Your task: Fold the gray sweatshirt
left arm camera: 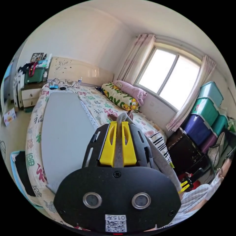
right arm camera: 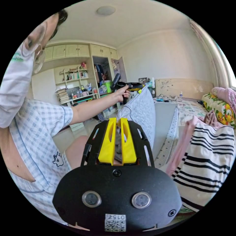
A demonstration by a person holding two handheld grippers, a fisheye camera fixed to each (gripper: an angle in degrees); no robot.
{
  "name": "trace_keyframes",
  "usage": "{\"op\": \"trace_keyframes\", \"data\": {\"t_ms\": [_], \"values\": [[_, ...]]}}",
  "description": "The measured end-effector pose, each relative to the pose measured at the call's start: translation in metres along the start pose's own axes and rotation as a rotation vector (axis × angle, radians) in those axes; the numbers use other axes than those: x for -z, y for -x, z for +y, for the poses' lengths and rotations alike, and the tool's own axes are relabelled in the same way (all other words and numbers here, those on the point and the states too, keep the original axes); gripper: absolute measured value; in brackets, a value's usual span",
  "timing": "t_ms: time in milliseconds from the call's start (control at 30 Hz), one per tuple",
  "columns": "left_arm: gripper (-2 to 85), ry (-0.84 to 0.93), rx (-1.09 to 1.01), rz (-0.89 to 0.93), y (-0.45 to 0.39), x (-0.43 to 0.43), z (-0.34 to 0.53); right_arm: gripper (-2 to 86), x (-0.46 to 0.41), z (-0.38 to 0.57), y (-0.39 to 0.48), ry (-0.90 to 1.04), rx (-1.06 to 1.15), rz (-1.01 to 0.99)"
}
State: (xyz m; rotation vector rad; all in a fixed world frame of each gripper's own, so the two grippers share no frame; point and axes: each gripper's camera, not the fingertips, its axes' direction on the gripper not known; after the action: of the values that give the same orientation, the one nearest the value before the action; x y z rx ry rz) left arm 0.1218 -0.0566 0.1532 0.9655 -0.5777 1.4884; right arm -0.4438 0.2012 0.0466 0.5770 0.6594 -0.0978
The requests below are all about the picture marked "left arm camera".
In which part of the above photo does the gray sweatshirt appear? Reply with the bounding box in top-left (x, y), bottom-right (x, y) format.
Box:
top-left (114, 113), bottom-right (181, 192)

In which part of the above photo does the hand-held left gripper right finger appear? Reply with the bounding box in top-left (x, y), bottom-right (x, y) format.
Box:
top-left (121, 121), bottom-right (137, 165)

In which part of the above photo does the window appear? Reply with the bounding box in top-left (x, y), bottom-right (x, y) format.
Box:
top-left (134, 42), bottom-right (202, 112)

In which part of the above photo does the white measuring strip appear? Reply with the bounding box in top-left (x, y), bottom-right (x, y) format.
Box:
top-left (80, 100), bottom-right (100, 130)

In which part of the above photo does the white nightstand with drawers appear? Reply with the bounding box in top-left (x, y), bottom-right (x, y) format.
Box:
top-left (20, 82), bottom-right (45, 112)

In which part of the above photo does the bed with printed sheet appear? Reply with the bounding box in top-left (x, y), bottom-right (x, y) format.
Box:
top-left (25, 57), bottom-right (175, 232)

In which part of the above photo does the person's body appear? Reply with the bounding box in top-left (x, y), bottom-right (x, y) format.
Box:
top-left (172, 151), bottom-right (235, 227)

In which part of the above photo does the green storage box with print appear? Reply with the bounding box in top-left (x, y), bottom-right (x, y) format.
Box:
top-left (191, 97), bottom-right (219, 126)

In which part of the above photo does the yellow green printed rolled blanket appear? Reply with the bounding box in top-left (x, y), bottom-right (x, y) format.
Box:
top-left (101, 82), bottom-right (140, 112)

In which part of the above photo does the dark wooden cabinet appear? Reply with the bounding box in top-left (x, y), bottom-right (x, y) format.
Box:
top-left (165, 127), bottom-right (210, 178)

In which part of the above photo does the dark green storage box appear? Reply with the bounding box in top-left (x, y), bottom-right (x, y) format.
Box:
top-left (24, 67), bottom-right (49, 84)

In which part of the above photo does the light teal storage box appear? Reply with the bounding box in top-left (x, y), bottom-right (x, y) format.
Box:
top-left (199, 81), bottom-right (224, 108)

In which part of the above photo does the gray folding board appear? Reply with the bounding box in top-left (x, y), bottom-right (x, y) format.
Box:
top-left (41, 91), bottom-right (99, 194)

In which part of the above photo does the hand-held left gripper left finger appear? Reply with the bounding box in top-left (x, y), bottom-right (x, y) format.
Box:
top-left (100, 121), bottom-right (118, 165)

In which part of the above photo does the small teal storage box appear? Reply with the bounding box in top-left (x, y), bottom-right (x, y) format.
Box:
top-left (211, 115), bottom-right (229, 137)

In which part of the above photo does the purple storage box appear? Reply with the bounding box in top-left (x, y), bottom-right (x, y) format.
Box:
top-left (182, 114), bottom-right (213, 146)

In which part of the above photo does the mauve storage box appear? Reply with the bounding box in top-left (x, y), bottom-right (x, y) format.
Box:
top-left (200, 133), bottom-right (218, 154)

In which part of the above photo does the white black striped cloth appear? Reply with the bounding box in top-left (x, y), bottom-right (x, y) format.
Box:
top-left (146, 132), bottom-right (175, 168)

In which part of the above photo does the pink curtain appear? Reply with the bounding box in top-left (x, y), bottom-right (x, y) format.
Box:
top-left (117, 33), bottom-right (156, 86)
top-left (166, 55), bottom-right (216, 132)

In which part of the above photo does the pink pillow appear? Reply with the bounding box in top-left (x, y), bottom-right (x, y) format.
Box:
top-left (113, 80), bottom-right (148, 107)

